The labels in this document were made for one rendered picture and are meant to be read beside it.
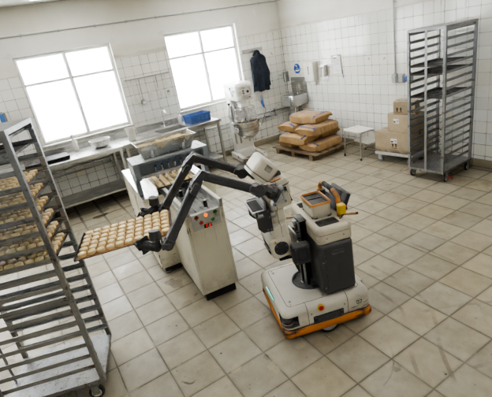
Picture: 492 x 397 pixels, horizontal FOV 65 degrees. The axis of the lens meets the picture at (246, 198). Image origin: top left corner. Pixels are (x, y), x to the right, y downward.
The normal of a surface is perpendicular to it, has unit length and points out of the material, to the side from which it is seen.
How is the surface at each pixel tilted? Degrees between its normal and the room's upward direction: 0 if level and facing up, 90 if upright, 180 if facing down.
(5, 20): 90
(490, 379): 0
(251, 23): 90
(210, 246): 90
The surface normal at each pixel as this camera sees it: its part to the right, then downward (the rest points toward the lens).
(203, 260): 0.43, 0.27
